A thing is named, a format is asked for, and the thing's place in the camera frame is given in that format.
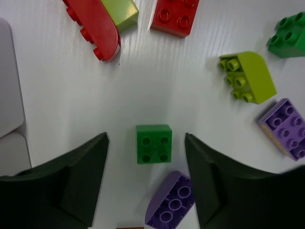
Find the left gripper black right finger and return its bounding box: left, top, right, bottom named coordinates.
left=184, top=134, right=305, bottom=229

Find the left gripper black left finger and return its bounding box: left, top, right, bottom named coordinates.
left=0, top=132, right=109, bottom=229

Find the purple butterfly lego brick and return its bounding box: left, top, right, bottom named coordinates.
left=144, top=171, right=195, bottom=229

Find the orange lego plate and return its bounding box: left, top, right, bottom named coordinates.
left=116, top=227, right=144, bottom=229

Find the green two-by-two lego brick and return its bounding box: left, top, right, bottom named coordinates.
left=136, top=124, right=173, bottom=164

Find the lime green lego brick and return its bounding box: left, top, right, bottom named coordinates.
left=218, top=51, right=277, bottom=104

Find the dark green lego brick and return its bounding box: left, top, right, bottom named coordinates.
left=267, top=12, right=305, bottom=58

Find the left white divided container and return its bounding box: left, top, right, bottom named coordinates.
left=0, top=132, right=31, bottom=176

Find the white divided container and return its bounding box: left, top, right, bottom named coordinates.
left=0, top=132, right=31, bottom=176
left=0, top=18, right=24, bottom=137

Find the right white divided container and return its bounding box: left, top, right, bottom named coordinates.
left=0, top=18, right=24, bottom=137

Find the small red lego brick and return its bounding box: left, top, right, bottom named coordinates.
left=63, top=0, right=121, bottom=62

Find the small lime lego brick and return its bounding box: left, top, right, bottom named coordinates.
left=101, top=0, right=139, bottom=33

